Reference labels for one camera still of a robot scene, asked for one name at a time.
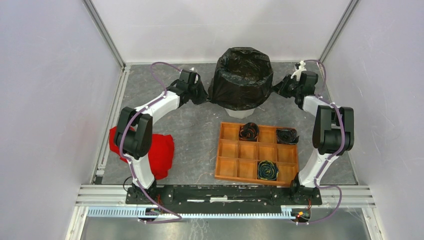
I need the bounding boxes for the rolled sock orange stripes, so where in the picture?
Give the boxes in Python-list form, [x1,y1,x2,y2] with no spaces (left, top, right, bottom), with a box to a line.
[238,122,260,142]

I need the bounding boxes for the red cloth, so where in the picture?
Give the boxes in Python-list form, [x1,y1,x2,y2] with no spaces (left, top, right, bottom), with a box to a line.
[108,126,175,181]

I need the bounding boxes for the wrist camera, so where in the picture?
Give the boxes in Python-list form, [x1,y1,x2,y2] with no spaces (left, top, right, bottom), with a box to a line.
[290,60,306,81]
[190,67,199,84]

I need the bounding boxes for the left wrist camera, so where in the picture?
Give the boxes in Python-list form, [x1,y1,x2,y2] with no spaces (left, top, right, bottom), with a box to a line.
[190,67,199,84]

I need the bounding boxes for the white trash bin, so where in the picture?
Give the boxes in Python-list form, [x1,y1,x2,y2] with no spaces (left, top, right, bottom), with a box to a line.
[225,108,255,119]

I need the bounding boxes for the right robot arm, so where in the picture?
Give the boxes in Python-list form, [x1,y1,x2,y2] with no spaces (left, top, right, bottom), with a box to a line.
[272,70,354,204]

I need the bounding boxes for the rolled sock yellow blue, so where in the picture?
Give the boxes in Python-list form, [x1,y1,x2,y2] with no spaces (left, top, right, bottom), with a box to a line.
[257,160,279,181]

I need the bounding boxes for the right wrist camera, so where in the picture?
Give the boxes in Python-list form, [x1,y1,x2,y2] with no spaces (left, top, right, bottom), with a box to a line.
[290,60,306,81]

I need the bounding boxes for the rolled sock dark green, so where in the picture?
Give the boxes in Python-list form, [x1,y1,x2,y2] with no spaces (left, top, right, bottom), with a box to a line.
[276,128,300,145]

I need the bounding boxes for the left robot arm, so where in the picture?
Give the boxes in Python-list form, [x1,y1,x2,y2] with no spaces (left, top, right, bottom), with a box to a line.
[113,69,208,204]

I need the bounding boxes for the white slotted cable duct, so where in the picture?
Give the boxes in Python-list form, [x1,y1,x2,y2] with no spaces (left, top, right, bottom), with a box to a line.
[87,206,295,220]

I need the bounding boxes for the wooden compartment tray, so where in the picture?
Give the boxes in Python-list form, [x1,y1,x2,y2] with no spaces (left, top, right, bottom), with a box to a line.
[214,122,300,187]

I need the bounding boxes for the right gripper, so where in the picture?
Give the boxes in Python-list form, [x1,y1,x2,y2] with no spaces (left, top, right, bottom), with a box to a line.
[270,73,302,98]

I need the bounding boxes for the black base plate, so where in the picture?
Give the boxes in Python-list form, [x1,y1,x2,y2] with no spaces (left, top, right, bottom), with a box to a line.
[125,184,323,214]

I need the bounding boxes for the black trash bag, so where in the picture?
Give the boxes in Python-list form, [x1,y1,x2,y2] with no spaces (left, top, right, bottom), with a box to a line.
[208,47,274,111]

